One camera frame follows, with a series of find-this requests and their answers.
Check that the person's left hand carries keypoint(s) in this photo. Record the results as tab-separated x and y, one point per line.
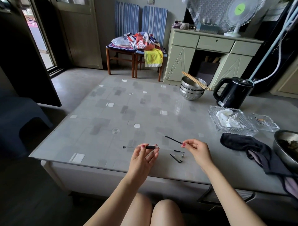
139	165

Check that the person's right hand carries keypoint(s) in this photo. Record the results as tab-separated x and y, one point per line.
200	153

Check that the person's right thumb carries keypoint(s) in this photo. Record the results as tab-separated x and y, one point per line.
186	146

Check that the person's left thumb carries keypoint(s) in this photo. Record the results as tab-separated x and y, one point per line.
139	151

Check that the black pen barrel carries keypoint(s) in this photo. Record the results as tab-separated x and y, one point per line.
150	147

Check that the thin black pen refill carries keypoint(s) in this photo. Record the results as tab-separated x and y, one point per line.
173	140

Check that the person's right forearm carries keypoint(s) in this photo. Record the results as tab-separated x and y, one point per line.
230	200

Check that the person's left forearm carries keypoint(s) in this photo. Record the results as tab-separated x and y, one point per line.
116	200

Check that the small black pen spring piece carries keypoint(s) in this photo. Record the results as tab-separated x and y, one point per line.
178	151

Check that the clear pen tip section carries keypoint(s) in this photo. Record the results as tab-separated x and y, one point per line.
128	147

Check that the black pen clip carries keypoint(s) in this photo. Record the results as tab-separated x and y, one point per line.
175	158

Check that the large clear glass tray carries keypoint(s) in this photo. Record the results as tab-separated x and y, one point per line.
232	130

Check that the crumpled white tissue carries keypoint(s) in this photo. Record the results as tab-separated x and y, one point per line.
227	118

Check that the stack of stainless steel bowls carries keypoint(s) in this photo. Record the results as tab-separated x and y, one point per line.
191	92

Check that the person's left leg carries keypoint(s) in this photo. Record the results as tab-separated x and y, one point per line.
137	214

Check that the person's leg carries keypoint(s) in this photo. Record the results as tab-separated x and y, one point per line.
137	214
166	214

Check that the black cloth garment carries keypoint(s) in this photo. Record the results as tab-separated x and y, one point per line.
251	149

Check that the pair of wooden chopsticks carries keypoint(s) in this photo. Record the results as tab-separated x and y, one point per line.
196	81

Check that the person's right leg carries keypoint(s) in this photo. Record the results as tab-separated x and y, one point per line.
166	214

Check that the black electric kettle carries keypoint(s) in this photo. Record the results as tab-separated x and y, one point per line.
235	94

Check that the small clear glass ashtray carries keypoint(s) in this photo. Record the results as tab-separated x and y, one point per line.
265	122

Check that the pale green wooden cabinet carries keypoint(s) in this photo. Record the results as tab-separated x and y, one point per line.
181	58

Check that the yellow towel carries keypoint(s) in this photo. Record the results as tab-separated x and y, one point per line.
153	58

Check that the large metal bowl with food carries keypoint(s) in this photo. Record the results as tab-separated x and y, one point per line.
282	149

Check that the pile of colourful clothes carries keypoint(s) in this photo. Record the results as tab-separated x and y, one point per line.
142	40

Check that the white plastic bag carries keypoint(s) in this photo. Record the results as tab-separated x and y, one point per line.
120	41

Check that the blue box on cabinet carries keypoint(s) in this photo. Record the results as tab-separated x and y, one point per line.
207	28

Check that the dark blue plastic stool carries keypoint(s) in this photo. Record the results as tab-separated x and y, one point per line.
16	123

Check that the wooden chair with striped cushion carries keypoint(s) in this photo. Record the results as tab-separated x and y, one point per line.
154	22
125	21

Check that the brown wooden door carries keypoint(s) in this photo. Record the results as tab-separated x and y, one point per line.
79	35

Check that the light blue pole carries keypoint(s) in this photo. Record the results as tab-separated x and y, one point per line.
272	46

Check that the white lace cloth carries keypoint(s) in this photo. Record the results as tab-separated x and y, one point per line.
207	11

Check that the white desk fan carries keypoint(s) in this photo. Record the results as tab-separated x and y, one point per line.
242	14

